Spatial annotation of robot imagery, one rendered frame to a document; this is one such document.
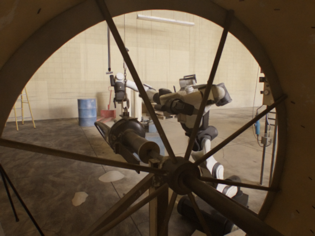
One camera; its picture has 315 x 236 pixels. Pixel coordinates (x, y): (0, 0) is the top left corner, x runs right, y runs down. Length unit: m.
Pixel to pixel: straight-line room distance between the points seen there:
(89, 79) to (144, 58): 2.61
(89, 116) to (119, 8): 6.30
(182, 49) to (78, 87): 5.27
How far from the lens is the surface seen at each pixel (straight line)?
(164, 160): 1.04
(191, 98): 1.23
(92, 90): 9.25
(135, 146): 1.34
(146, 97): 0.81
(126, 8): 0.86
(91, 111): 7.04
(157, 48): 10.25
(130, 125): 1.61
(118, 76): 1.81
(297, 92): 1.35
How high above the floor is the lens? 1.32
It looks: 9 degrees down
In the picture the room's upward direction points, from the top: straight up
